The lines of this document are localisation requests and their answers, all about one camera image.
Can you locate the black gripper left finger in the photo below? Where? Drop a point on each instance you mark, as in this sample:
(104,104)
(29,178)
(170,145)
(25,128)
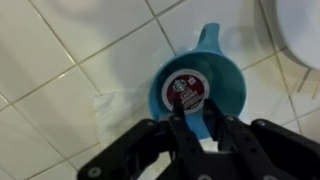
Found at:
(181,136)

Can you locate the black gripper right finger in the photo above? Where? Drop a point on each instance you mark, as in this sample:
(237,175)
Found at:
(233,140)

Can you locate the white round plate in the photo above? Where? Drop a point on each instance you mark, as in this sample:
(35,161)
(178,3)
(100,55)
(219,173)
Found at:
(300,30)

